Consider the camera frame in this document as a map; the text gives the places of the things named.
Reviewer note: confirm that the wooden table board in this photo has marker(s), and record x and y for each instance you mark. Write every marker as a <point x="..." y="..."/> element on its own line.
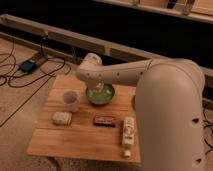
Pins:
<point x="82" y="139"/>

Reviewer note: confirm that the green ceramic bowl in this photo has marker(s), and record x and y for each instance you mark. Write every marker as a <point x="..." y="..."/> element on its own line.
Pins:
<point x="100" y="98"/>

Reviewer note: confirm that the white plastic bottle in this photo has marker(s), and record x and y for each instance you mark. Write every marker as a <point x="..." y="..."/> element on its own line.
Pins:
<point x="128" y="136"/>

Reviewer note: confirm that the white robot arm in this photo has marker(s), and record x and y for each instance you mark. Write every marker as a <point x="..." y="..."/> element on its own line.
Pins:
<point x="168" y="105"/>

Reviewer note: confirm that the beige sponge block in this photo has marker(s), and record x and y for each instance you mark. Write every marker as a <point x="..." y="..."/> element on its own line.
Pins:
<point x="61" y="118"/>

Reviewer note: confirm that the black power adapter box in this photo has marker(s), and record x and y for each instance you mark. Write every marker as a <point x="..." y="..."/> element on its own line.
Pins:
<point x="27" y="66"/>

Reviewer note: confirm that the small dark red box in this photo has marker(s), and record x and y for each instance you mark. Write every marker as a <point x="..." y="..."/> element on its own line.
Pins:
<point x="108" y="121"/>

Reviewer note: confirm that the translucent plastic cup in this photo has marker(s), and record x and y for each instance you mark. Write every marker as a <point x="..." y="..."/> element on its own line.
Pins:
<point x="71" y="101"/>

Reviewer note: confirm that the long wooden beam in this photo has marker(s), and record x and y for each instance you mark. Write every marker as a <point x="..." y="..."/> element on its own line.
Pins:
<point x="66" y="38"/>

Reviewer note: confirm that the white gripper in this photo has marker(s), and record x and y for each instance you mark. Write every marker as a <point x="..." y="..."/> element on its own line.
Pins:
<point x="97" y="87"/>

